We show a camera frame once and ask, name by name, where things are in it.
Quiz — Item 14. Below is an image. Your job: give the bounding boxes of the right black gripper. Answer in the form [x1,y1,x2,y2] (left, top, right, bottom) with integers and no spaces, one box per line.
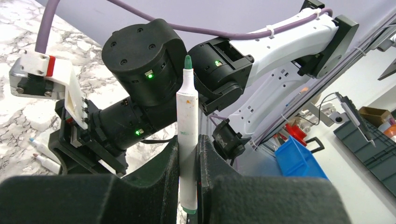
[48,99,128,177]

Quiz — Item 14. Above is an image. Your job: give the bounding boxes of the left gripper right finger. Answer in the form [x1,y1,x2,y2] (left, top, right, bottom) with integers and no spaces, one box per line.
[197,135,351,224]

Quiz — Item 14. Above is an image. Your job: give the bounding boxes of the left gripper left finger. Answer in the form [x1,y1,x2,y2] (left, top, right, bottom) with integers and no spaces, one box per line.
[0,137,179,224]

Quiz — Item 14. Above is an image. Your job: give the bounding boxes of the white pen teal tip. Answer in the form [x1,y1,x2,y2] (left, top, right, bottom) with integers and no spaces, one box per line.
[176,55,198,214]

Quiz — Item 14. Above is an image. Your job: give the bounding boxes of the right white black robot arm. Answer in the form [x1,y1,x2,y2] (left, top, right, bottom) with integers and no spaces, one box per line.
[49,0,359,174]

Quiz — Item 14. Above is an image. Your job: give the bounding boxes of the white pen brown tip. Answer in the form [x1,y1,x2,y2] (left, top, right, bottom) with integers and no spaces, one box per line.
[33,154,61,175]

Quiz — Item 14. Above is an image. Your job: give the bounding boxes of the white pen blue tip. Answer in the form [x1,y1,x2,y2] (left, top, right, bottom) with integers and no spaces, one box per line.
[29,138,61,165]

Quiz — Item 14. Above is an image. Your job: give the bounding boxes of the blue plastic bin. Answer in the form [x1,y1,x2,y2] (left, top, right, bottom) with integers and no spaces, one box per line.
[275,136,328,180]

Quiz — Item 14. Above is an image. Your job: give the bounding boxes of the dark grey crate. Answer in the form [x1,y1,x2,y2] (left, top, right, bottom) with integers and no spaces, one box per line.
[333,121,396,195]

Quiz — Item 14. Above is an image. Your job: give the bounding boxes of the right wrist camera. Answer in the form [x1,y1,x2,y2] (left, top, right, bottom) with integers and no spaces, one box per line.
[9,51,88,130]

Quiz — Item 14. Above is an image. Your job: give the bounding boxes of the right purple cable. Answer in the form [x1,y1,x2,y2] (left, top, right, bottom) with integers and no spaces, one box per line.
[35,0,334,54]

